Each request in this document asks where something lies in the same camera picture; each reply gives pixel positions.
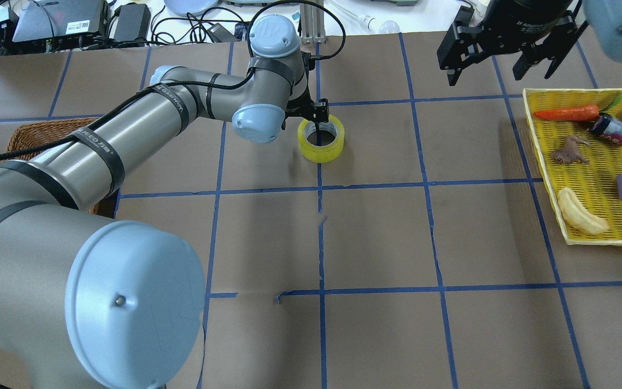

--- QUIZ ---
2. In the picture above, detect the brown wicker basket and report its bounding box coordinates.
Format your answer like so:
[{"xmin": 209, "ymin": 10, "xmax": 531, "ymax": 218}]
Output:
[{"xmin": 6, "ymin": 117, "xmax": 98, "ymax": 152}]

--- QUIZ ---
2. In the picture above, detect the yellow tape roll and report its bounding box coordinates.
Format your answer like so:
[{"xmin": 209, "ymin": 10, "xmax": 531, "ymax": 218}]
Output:
[{"xmin": 296, "ymin": 114, "xmax": 346, "ymax": 164}]

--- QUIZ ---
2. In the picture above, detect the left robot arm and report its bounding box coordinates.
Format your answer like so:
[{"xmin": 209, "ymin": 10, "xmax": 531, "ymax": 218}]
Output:
[{"xmin": 0, "ymin": 14, "xmax": 328, "ymax": 388}]

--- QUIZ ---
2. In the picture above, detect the yellow plastic basket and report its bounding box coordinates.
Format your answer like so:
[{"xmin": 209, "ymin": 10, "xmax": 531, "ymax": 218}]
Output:
[{"xmin": 522, "ymin": 88, "xmax": 622, "ymax": 246}]

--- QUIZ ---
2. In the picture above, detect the blue plate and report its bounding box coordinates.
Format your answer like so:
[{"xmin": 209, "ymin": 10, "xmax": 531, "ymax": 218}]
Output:
[{"xmin": 164, "ymin": 0, "xmax": 219, "ymax": 17}]

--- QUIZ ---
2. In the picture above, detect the orange toy carrot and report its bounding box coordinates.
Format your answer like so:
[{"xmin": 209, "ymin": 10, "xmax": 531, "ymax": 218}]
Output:
[{"xmin": 533, "ymin": 104, "xmax": 600, "ymax": 122}]

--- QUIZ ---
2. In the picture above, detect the yellow toy banana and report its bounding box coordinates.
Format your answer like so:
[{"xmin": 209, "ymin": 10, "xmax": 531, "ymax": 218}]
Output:
[{"xmin": 556, "ymin": 187, "xmax": 610, "ymax": 236}]

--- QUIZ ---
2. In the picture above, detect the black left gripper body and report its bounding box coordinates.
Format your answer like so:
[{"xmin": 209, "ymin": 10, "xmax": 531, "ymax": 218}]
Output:
[{"xmin": 285, "ymin": 51, "xmax": 317, "ymax": 125}]

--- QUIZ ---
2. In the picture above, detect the small dark can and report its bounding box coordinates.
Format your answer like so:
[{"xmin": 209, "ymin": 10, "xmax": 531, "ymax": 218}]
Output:
[{"xmin": 589, "ymin": 113, "xmax": 622, "ymax": 147}]

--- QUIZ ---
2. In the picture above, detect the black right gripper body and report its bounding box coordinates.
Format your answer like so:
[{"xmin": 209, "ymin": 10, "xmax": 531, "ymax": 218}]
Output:
[{"xmin": 476, "ymin": 1, "xmax": 572, "ymax": 55}]

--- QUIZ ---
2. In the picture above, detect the black power adapter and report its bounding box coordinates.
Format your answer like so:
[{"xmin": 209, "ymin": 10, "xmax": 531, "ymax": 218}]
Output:
[{"xmin": 112, "ymin": 3, "xmax": 151, "ymax": 42}]

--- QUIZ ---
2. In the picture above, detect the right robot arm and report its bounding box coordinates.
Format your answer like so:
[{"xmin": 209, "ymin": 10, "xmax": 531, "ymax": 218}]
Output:
[{"xmin": 437, "ymin": 1, "xmax": 622, "ymax": 86}]

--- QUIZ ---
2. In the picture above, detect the aluminium frame post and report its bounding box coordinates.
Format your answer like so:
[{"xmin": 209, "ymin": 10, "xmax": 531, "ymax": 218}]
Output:
[{"xmin": 297, "ymin": 5, "xmax": 327, "ymax": 44}]

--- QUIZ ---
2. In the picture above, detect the black computer box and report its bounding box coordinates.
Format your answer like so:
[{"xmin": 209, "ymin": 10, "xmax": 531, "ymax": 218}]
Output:
[{"xmin": 12, "ymin": 1, "xmax": 111, "ymax": 44}]

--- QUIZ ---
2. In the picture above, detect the light bulb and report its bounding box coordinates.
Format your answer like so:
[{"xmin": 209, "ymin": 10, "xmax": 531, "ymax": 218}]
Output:
[{"xmin": 361, "ymin": 15, "xmax": 401, "ymax": 34}]

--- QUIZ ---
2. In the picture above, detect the brown toy animal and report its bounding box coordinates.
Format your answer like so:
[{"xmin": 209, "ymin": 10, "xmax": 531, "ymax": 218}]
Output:
[{"xmin": 550, "ymin": 135, "xmax": 591, "ymax": 165}]

